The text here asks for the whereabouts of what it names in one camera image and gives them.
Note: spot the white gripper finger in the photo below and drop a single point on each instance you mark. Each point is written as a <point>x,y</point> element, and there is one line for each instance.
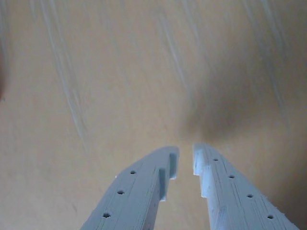
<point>136,196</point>
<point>230,198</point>

